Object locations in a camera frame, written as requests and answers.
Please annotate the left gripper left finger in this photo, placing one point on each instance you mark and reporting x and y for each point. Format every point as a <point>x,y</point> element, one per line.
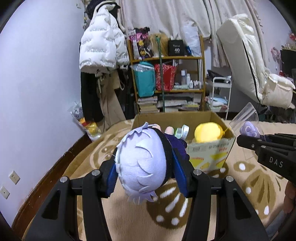
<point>56,219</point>

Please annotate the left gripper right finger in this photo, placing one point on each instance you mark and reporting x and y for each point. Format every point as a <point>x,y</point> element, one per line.
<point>236,219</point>

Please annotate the purple frog plush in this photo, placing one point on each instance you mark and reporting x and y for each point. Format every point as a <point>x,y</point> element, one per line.
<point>246,122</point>

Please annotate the purple-haired plush doll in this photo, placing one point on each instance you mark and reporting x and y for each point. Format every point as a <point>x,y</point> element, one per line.
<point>144,160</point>

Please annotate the person's right hand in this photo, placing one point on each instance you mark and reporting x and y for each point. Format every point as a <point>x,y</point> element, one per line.
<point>289,200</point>

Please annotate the cardboard box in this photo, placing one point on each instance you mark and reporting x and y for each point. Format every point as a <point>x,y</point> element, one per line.
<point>207,157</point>

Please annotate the green tissue pack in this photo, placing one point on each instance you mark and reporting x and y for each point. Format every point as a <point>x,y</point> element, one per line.
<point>182,133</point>

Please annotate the white rolling cart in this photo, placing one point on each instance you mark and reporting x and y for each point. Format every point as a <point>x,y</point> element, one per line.
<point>218,99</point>

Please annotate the stack of books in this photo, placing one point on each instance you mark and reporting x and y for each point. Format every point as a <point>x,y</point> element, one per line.
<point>148,104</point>

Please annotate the red gift bag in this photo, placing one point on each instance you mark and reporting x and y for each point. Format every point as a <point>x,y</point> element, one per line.
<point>169,74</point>

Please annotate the wooden bookshelf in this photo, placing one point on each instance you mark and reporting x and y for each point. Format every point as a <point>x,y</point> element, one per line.
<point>200,72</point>

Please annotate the beige trench coat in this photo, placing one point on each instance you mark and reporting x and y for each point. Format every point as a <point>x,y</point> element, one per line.
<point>110,106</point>

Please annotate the black box with 40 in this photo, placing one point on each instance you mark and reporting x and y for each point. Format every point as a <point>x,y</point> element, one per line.
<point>176,48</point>

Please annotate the teal bag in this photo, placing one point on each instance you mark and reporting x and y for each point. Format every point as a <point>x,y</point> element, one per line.
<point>145,78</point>

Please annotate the green pole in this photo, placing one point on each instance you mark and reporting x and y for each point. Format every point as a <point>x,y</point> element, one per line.
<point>158,40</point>

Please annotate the white puffer jacket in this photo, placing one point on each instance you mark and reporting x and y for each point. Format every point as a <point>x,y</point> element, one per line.
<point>103,46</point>

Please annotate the cream curtain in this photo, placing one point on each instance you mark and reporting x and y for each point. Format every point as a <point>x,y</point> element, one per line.
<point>170,16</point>

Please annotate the wall power socket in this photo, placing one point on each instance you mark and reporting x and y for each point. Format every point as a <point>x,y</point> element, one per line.
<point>14,177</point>

